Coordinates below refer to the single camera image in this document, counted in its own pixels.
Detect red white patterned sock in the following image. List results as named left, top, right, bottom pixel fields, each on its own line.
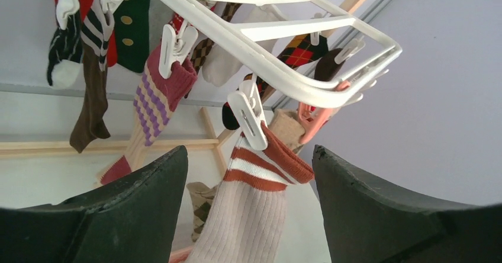
left=52, top=0, right=118, bottom=68

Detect grey ribbed sock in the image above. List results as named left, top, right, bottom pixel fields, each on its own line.
left=186, top=123, right=314, bottom=262

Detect black white striped sock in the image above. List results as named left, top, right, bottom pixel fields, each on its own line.
left=46, top=11, right=83, bottom=89

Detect brown sock striped cuff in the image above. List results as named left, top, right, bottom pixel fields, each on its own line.
left=69, top=0, right=115, bottom=153

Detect white plastic clip hanger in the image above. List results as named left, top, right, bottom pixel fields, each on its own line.
left=133, top=0, right=403, bottom=152

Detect pink plastic clip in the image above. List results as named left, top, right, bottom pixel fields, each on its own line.
left=297, top=102, right=341, bottom=145

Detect green dotted sock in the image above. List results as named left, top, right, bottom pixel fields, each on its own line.
left=114, top=0, right=150, bottom=73

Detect wooden hanger stand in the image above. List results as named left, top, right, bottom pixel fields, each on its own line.
left=1, top=0, right=366, bottom=174

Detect red black argyle sock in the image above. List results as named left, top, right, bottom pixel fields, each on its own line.
left=221, top=34, right=329, bottom=130

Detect brown argyle sock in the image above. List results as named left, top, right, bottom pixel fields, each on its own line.
left=186, top=109, right=305, bottom=242

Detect maroon purple striped sock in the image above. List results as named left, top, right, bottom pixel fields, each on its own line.
left=96, top=21, right=198, bottom=187

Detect cream white sock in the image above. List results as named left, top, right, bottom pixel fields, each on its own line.
left=201, top=6, right=279, bottom=88

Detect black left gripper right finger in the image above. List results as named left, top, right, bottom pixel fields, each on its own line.
left=312, top=145, right=501, bottom=262

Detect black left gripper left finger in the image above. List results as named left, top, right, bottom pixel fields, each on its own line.
left=1, top=146, right=188, bottom=262

